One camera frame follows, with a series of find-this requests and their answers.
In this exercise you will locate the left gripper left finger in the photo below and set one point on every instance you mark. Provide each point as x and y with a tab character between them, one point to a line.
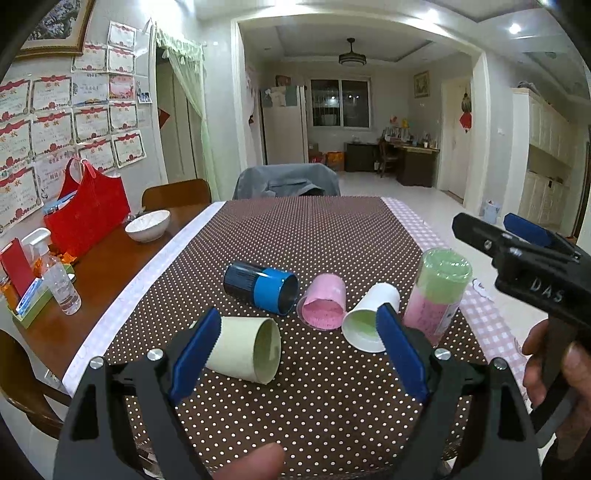
98	441

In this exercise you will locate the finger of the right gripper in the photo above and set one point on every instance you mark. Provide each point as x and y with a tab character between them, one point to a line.
531	232

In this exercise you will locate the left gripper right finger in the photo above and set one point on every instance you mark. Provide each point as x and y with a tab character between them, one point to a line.
498	441

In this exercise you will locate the pink green paper-lined jar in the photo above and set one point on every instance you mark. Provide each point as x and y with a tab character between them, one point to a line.
439	287

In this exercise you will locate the white paper cup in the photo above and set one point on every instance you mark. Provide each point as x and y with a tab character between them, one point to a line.
360	325

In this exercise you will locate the cream paper cup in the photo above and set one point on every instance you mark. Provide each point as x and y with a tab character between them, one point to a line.
248	349

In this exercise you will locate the pink paper cup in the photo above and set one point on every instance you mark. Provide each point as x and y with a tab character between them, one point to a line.
323	305

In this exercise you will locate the blue black cup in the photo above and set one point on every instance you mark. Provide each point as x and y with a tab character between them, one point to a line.
265	288

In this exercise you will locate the person's right hand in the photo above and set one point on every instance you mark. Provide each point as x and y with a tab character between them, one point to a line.
575	368

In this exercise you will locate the person's left thumb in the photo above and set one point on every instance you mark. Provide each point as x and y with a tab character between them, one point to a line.
264	463

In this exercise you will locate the light blue trash bin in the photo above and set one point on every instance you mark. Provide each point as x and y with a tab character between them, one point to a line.
491	211

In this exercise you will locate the near wooden chair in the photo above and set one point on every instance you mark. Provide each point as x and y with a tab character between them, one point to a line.
23	390

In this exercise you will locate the wooden chair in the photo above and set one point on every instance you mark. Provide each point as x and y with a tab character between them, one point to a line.
23	390
178	194

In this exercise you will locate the pink checkered tablecloth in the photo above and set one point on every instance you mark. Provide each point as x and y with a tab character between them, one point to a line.
483	316

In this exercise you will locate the dark wooden desk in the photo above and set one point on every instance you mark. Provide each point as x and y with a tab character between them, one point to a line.
411	165

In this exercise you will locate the green organizer tray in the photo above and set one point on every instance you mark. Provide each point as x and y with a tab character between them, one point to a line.
35	299

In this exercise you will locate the clear spray bottle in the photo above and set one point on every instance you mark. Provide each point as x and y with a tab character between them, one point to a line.
52	271

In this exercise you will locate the red small box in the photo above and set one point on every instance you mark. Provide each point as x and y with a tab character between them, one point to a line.
16	265

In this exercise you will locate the white ceramic bowl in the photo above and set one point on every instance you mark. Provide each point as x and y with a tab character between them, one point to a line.
148	227

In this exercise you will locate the ceiling lamp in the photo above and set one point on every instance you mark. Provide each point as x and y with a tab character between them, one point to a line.
352	58

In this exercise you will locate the red felt bag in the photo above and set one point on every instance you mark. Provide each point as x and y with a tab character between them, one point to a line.
97	206

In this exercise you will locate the chair with grey jacket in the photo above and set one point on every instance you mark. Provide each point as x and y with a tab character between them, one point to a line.
287	180

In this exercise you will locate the white refrigerator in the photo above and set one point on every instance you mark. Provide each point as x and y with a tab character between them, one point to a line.
285	125

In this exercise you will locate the wooden chair back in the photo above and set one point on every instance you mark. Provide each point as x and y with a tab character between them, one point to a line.
178	194

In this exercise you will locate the green door curtain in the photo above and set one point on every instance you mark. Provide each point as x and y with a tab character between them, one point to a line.
187	63

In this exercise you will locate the framed blossom painting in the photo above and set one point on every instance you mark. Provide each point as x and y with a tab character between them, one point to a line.
61	32

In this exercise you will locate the white wall cabinet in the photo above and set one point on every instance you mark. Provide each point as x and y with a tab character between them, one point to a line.
541	161

